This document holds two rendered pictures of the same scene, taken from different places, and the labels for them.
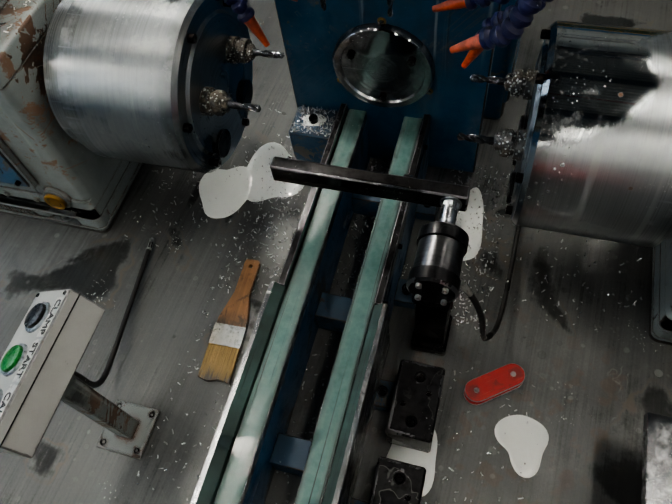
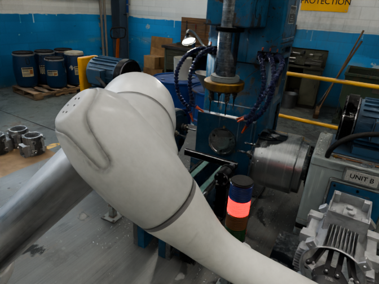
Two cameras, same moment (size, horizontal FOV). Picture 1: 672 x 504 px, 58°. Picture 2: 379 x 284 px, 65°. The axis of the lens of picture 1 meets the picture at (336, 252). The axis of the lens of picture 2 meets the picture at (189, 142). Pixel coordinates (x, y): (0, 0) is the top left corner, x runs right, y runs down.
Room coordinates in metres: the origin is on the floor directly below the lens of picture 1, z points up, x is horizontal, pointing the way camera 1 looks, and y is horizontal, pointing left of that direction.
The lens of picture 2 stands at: (-0.71, -0.01, 1.62)
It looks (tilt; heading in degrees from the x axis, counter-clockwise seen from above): 24 degrees down; 2
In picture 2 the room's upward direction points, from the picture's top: 3 degrees clockwise
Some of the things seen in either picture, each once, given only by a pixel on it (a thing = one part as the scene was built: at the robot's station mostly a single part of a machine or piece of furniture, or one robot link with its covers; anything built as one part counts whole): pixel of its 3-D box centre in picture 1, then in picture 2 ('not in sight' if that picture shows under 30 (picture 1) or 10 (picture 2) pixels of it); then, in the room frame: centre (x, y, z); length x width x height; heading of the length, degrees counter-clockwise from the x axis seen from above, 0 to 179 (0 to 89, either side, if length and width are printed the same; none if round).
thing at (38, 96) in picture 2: not in sight; (52, 71); (4.84, 2.91, 0.37); 1.20 x 0.80 x 0.74; 147
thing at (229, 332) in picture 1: (234, 317); not in sight; (0.42, 0.17, 0.80); 0.21 x 0.05 x 0.01; 158
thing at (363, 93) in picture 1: (382, 69); (221, 141); (0.66, -0.11, 1.01); 0.15 x 0.02 x 0.15; 65
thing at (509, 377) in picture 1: (494, 384); not in sight; (0.24, -0.18, 0.81); 0.09 x 0.03 x 0.02; 103
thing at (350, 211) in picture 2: not in sight; (347, 216); (-0.01, -0.43, 1.11); 0.12 x 0.11 x 0.07; 151
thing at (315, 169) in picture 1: (367, 184); (210, 158); (0.47, -0.06, 1.01); 0.26 x 0.04 x 0.03; 65
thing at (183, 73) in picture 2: not in sight; (181, 67); (2.74, 0.28, 0.99); 0.24 x 0.22 x 0.24; 62
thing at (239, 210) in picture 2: not in sight; (238, 204); (-0.04, -0.12, 1.14); 0.06 x 0.06 x 0.04
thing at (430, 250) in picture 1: (484, 191); (245, 177); (0.48, -0.22, 0.92); 0.45 x 0.13 x 0.24; 155
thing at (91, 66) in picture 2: not in sight; (106, 97); (0.81, 0.52, 1.16); 0.33 x 0.26 x 0.42; 65
